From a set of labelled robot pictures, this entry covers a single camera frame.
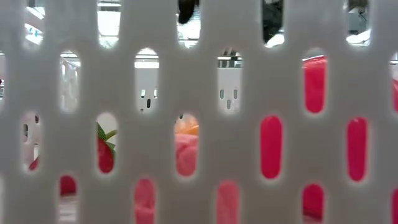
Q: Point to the dark red toy cherry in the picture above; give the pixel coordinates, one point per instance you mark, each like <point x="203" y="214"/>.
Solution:
<point x="67" y="185"/>

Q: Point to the red and pink items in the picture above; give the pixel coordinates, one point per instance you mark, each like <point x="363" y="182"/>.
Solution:
<point x="270" y="146"/>

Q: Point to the red toy strawberry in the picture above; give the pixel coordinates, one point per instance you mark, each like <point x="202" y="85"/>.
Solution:
<point x="105" y="154"/>

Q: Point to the white perforated plastic basket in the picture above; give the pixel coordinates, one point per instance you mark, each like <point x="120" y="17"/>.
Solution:
<point x="217" y="124"/>

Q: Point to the orange toy fruit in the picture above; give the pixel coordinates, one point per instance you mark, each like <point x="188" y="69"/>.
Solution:
<point x="186" y="126"/>

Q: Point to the pink toy fruit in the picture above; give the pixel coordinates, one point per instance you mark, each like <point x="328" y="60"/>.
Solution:
<point x="227" y="200"/>
<point x="144" y="199"/>
<point x="186" y="155"/>

